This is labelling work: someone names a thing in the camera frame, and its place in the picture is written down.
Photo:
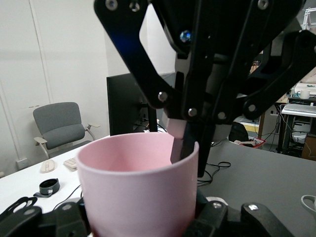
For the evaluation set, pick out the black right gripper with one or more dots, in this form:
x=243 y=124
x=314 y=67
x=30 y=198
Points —
x=217 y=29

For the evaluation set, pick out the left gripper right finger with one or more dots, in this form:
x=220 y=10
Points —
x=234 y=222

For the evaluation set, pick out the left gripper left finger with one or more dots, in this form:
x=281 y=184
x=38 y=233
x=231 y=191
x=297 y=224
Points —
x=37 y=224

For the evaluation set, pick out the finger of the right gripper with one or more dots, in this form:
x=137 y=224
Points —
x=123 y=37
x=284 y=74

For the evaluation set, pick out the pink plastic cup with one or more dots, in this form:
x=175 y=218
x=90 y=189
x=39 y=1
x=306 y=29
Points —
x=138 y=197

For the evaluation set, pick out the white mug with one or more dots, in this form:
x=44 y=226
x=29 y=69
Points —
x=305 y=94

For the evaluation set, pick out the white workbench with equipment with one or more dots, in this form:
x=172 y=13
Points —
x=298 y=108

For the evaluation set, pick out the white office desk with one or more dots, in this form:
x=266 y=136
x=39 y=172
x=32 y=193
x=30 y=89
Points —
x=24 y=182

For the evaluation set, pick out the beige computer mouse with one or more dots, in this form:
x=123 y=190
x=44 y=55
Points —
x=48 y=166

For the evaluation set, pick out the black computer monitor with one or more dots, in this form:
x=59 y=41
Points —
x=123 y=106

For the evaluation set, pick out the black bag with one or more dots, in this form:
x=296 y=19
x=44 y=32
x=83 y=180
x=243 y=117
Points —
x=238 y=132

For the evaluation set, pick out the red plastic basket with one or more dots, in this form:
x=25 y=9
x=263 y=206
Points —
x=256 y=143

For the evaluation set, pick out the brown cardboard box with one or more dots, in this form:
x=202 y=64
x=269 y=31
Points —
x=309 y=150

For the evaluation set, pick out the grey upholstered armchair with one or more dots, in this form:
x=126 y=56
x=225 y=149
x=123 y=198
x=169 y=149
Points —
x=61 y=130

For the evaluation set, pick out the white wall socket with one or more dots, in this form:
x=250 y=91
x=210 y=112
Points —
x=21 y=164

